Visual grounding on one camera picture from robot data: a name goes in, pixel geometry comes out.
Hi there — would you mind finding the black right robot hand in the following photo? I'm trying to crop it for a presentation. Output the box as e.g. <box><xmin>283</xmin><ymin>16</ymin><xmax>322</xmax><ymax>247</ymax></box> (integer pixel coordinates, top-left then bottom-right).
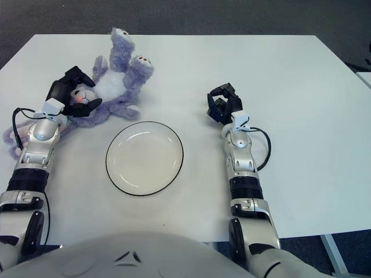
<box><xmin>206</xmin><ymin>83</ymin><xmax>243</xmax><ymax>126</ymax></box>

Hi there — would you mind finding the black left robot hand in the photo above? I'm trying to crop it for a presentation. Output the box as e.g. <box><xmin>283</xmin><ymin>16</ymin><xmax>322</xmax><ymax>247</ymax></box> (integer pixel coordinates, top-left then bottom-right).
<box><xmin>46</xmin><ymin>65</ymin><xmax>104</xmax><ymax>118</ymax></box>

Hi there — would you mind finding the purple plush bunny doll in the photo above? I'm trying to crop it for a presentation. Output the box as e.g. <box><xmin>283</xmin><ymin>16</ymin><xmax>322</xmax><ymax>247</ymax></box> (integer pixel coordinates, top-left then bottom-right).
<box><xmin>2</xmin><ymin>27</ymin><xmax>154</xmax><ymax>159</ymax></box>

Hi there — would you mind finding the white plate with black rim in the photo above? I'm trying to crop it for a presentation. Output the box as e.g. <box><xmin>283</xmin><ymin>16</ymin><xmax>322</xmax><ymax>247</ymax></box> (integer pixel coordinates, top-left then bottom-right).
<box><xmin>106</xmin><ymin>121</ymin><xmax>184</xmax><ymax>198</ymax></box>

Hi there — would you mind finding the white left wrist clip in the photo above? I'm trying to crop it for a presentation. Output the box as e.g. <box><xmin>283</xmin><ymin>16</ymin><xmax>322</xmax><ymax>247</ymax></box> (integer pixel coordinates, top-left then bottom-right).
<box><xmin>34</xmin><ymin>97</ymin><xmax>67</xmax><ymax>122</ymax></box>

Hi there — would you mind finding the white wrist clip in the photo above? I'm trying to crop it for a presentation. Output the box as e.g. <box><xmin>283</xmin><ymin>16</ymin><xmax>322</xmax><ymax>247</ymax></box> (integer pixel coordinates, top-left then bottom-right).
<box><xmin>232</xmin><ymin>114</ymin><xmax>250</xmax><ymax>133</ymax></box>
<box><xmin>34</xmin><ymin>97</ymin><xmax>67</xmax><ymax>122</ymax></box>

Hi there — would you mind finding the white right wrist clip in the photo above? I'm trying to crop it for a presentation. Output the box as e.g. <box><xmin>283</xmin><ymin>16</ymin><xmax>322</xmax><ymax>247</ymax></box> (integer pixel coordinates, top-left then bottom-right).
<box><xmin>232</xmin><ymin>114</ymin><xmax>250</xmax><ymax>133</ymax></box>

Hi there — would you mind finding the white side table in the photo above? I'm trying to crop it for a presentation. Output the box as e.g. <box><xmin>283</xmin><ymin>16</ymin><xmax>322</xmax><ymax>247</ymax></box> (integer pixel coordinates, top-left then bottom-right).
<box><xmin>355</xmin><ymin>71</ymin><xmax>371</xmax><ymax>89</ymax></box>

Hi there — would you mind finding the grey robot torso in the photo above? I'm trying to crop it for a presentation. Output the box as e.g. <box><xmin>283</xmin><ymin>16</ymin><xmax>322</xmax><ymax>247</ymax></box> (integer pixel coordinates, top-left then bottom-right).
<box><xmin>0</xmin><ymin>230</ymin><xmax>256</xmax><ymax>278</ymax></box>

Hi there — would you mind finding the white table leg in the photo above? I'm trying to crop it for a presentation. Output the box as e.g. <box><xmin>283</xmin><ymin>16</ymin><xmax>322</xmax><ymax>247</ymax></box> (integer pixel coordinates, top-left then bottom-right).
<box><xmin>320</xmin><ymin>231</ymin><xmax>348</xmax><ymax>275</ymax></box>

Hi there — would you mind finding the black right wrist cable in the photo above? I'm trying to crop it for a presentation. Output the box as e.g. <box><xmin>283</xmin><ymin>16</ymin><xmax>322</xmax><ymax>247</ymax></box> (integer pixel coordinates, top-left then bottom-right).
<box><xmin>248</xmin><ymin>127</ymin><xmax>272</xmax><ymax>171</ymax></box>

